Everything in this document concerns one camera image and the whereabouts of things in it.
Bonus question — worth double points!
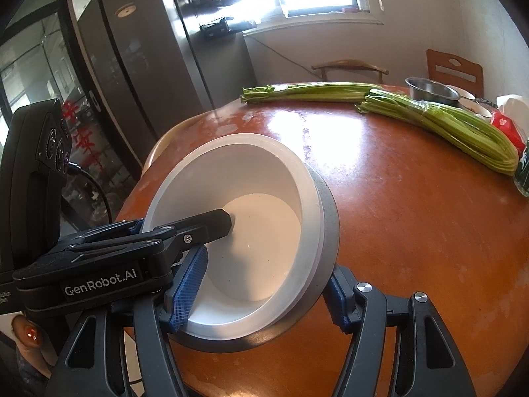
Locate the dark brown refrigerator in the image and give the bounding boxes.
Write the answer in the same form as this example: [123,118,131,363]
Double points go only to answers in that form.
[62,0,255,162]

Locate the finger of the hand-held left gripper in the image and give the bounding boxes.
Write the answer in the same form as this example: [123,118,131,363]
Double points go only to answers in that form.
[58,219,146,249]
[144,209,234,257]

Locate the small black hanging rack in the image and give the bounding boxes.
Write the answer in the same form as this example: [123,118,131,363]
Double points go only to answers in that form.
[200,17,235,40]

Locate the black cable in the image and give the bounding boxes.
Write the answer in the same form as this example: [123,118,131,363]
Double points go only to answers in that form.
[68,163,115,226]

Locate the glass door with red decals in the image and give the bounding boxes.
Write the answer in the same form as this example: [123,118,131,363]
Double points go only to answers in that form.
[0,12,145,232]

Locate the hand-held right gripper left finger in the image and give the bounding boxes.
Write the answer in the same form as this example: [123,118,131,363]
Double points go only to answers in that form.
[45,245,209,397]

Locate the person's left hand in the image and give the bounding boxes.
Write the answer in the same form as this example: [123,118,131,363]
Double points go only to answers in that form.
[12,313,54,381]

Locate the large steel bowl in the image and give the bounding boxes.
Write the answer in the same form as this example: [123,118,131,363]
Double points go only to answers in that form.
[167,169,342,354]

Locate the thin celery bundle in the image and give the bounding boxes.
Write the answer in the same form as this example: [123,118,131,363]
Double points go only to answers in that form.
[240,83,385,104]

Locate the small steel bowl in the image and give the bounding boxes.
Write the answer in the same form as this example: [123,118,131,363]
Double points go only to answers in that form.
[405,77,460,102]

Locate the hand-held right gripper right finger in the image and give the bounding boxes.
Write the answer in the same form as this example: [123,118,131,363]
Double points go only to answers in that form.
[322,264,469,397]

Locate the orange wooden chair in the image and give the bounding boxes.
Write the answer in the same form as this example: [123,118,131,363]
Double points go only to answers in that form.
[426,49,484,98]

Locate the thick celery bundle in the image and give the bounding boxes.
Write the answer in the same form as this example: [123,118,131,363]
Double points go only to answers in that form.
[356,89,519,175]

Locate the red and white tissue pack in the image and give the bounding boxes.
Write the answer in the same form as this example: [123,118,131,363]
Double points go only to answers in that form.
[491,94,529,155]

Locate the clear plastic bottle green liquid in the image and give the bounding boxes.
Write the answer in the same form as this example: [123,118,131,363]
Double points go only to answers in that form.
[513,136,529,197]

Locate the curved-back wooden chair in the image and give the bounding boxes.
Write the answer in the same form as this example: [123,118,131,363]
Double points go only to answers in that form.
[312,59,389,83]

